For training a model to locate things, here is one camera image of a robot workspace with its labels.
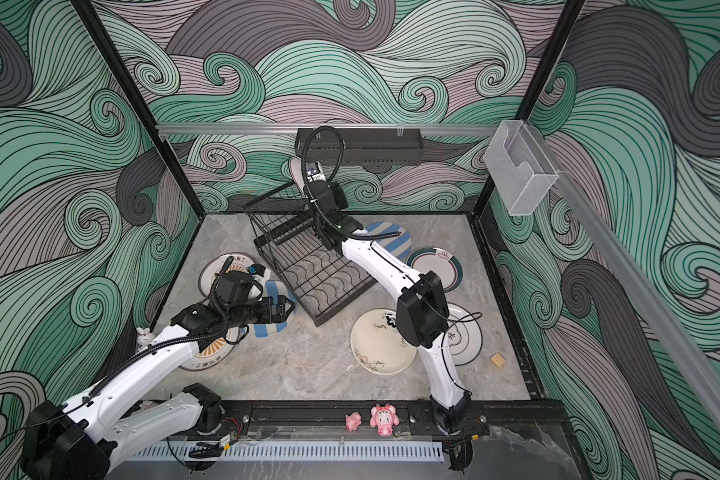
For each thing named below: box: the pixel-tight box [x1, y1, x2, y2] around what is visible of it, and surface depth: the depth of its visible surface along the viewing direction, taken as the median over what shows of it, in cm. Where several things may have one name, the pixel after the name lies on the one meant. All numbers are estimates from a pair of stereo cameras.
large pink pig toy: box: [370, 403, 400, 437], surface depth 73 cm
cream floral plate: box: [350, 308, 417, 375], surface depth 87 cm
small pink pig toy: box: [345, 412, 362, 432], surface depth 73 cm
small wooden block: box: [490, 352, 506, 368], surface depth 83 cm
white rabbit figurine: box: [136, 327, 155, 351], surface depth 81 cm
